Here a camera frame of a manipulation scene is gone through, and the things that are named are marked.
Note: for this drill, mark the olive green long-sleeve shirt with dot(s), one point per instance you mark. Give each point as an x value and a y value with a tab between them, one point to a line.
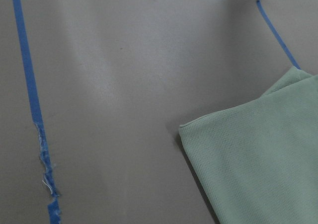
258	162

